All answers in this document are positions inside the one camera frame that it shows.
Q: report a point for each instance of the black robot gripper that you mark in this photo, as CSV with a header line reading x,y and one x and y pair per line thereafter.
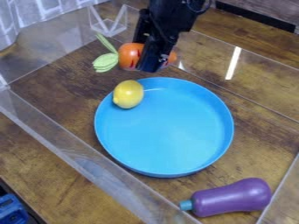
x,y
167,17

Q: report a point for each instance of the orange toy carrot green leaves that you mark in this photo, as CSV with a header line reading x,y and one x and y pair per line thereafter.
x,y
123,57

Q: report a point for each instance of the yellow toy lemon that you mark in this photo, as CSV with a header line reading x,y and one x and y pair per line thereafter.
x,y
128,94

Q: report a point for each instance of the black baseboard strip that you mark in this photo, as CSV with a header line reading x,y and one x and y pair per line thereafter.
x,y
255,16

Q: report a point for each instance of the blue round plastic plate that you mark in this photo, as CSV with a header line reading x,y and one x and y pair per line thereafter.
x,y
173,134

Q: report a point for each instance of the white patterned curtain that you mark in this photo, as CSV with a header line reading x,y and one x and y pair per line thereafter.
x,y
21,13

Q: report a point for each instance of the purple toy eggplant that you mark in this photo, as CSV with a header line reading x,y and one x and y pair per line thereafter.
x,y
243,196

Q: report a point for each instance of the blue plastic crate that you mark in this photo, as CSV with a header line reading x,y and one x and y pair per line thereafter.
x,y
12,212

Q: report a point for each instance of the clear acrylic enclosure wall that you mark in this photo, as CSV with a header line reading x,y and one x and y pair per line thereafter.
x,y
52,161

